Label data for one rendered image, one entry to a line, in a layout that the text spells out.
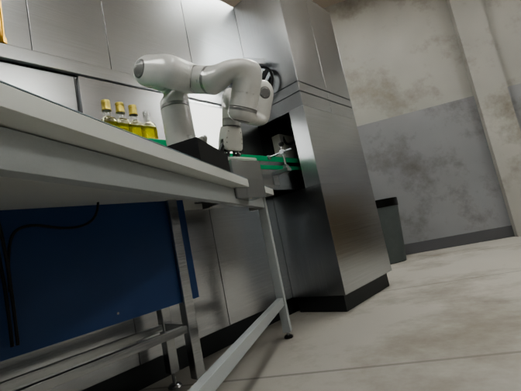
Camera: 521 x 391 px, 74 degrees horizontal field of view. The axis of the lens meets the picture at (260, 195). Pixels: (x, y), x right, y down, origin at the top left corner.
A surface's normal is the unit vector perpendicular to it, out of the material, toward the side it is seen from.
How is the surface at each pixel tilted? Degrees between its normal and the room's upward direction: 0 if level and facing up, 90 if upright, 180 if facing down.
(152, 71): 92
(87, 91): 90
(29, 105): 90
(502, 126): 90
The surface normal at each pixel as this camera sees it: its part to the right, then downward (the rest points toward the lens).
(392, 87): -0.26, -0.07
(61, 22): 0.73, -0.23
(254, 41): -0.66, 0.04
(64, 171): 0.94, -0.22
